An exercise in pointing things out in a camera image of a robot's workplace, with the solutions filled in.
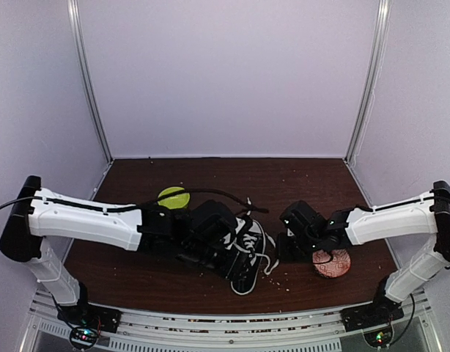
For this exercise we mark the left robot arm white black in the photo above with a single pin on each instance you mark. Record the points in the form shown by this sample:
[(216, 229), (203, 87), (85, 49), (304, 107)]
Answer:
[(38, 214)]

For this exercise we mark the right aluminium frame post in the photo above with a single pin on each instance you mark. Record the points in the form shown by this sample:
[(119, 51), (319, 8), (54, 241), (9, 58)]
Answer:
[(373, 72)]

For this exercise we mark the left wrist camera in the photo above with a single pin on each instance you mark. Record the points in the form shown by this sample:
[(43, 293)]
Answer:
[(214, 224)]

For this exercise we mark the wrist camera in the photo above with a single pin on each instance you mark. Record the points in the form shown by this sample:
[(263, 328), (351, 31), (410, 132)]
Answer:
[(214, 224), (303, 221)]

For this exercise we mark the white shoelace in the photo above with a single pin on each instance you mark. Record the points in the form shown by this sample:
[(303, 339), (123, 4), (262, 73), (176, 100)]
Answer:
[(267, 241)]

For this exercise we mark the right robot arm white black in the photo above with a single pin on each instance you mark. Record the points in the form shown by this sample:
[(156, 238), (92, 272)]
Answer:
[(426, 214)]

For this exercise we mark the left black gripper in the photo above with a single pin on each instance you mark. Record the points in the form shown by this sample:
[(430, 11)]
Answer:
[(220, 270)]

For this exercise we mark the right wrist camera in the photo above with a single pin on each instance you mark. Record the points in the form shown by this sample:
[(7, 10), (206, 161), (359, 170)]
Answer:
[(303, 221)]

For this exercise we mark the aluminium front rail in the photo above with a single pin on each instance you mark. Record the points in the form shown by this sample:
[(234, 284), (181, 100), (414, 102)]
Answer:
[(311, 330)]

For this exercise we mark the green plastic bowl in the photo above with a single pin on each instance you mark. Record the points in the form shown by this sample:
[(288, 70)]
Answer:
[(178, 201)]

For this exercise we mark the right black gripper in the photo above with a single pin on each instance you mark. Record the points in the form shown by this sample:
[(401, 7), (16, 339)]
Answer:
[(283, 253)]

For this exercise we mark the aluminium frame post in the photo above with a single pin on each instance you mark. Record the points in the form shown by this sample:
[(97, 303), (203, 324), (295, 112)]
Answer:
[(373, 72), (76, 27)]

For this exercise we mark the left aluminium frame post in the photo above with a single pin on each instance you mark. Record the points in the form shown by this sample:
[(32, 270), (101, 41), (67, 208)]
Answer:
[(76, 27)]

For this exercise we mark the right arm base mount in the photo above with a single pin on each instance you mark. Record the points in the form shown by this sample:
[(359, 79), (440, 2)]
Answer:
[(375, 324)]

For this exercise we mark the red white patterned bowl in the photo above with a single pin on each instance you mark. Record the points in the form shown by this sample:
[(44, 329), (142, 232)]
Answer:
[(331, 265)]

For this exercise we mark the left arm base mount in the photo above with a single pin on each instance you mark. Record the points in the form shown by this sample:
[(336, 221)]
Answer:
[(87, 325)]

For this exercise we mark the black white canvas sneaker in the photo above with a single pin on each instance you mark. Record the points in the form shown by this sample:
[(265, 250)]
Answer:
[(248, 247)]

